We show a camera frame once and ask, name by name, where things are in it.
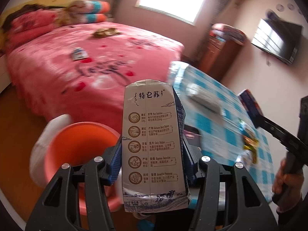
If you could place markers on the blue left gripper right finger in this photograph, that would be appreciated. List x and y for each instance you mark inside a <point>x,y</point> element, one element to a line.
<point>190,160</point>

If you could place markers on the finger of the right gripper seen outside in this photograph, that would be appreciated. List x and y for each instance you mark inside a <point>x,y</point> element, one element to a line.
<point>274,129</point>

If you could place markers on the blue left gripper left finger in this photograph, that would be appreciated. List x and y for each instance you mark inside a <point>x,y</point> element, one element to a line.
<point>114,161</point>

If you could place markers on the yellow snack bag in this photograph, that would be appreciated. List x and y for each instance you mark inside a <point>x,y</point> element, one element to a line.
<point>250,140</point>

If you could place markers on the white milk carton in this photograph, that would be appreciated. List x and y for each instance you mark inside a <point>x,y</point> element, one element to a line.
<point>153,172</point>

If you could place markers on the orange trash bin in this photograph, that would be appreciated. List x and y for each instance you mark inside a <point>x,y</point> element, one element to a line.
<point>63,141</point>

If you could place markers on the person right hand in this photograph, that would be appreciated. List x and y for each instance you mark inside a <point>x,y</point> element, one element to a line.
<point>294,184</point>

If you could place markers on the blue checkered tablecloth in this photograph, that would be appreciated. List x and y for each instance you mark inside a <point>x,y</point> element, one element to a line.
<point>221,137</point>

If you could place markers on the grey printed mailer bag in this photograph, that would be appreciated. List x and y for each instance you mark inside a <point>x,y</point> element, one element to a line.
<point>199,96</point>

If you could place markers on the brown wooden cabinet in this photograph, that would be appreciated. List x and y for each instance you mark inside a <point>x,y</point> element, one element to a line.
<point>218,57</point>

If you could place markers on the pink bed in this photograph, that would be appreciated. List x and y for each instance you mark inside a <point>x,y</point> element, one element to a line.
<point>91,89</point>

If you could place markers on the folded blankets on cabinet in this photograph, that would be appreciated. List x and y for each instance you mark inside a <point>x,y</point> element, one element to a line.
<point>228,32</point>

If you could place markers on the small white blue carton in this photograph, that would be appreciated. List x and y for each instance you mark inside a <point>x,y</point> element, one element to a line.
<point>79,54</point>

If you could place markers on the brown crumpled wrapper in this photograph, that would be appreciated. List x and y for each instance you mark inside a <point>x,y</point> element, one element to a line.
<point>105,32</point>

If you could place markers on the grey curtain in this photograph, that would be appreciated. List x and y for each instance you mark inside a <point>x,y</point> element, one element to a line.
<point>120,2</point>

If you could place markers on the rolled colourful blanket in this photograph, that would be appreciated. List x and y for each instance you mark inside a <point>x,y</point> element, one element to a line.
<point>82,12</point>

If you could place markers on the wall television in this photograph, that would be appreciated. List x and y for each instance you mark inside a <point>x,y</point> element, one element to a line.
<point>280,39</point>

